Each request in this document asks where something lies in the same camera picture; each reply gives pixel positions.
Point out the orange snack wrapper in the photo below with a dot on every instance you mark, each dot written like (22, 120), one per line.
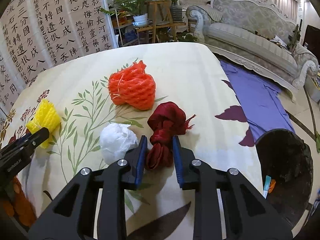
(271, 186)

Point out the light blue box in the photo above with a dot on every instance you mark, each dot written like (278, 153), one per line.
(266, 186)

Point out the dark red mesh bag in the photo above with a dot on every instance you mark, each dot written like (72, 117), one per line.
(167, 121)

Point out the white potted plant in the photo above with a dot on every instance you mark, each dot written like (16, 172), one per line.
(135, 8)

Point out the ornate grey sofa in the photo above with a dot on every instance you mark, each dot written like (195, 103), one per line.
(255, 34)

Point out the white crumpled plastic bag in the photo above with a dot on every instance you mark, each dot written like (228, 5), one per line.
(115, 140)

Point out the wooden plant stand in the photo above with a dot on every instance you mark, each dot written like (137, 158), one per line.
(161, 17)

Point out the yellow foam net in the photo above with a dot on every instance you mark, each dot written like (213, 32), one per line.
(45, 116)

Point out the calligraphy folding screen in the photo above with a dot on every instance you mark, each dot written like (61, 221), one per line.
(40, 34)

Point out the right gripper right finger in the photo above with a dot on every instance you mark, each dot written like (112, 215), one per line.
(226, 196)

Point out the purple cloth on floor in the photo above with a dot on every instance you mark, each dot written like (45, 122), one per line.
(259, 100)

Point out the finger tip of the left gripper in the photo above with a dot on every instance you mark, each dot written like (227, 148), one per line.
(33, 140)

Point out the dark cabinet by wall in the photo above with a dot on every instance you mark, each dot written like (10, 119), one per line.
(312, 40)

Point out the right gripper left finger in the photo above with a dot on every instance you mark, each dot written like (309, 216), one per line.
(92, 204)

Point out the floral cream tablecloth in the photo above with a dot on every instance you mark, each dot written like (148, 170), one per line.
(103, 96)

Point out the red-orange foam net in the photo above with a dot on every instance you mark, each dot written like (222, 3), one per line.
(133, 86)

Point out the black trash bag bin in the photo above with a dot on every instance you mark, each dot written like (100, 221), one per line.
(286, 159)

